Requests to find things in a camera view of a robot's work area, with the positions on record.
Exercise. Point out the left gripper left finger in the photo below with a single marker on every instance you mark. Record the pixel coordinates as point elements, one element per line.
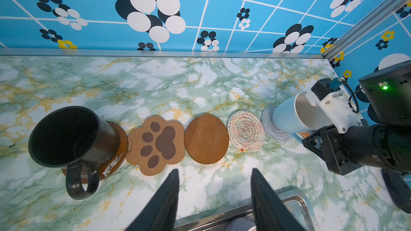
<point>160,212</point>

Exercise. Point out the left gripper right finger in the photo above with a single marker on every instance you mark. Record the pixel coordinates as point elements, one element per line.
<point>270,214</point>

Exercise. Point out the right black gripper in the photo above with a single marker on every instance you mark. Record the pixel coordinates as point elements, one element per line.
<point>346,152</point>

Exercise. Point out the tan wicker round coaster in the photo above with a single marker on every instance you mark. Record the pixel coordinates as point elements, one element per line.
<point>303,135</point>

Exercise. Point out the light blue handled mug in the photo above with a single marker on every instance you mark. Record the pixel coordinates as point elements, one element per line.
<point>296,115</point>

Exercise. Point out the grey woven round coaster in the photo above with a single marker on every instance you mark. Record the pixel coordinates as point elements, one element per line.
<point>271,130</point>

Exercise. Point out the dark brown round coaster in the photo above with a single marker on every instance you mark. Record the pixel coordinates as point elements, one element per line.
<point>115,160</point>

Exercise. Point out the cork paw print coaster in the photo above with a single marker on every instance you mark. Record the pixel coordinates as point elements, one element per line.
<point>156,144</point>

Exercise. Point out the multicolour woven round coaster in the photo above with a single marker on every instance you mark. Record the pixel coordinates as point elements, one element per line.
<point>246,132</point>

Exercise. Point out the brown wooden round coaster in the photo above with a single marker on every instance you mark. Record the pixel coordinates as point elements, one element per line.
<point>206,139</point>

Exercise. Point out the black metal cup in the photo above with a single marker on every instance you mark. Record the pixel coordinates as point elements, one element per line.
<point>39,142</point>

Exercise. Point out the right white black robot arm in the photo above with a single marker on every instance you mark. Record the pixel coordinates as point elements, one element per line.
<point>389,92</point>

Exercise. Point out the lavender ceramic mug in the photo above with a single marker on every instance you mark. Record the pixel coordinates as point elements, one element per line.
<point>242,224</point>

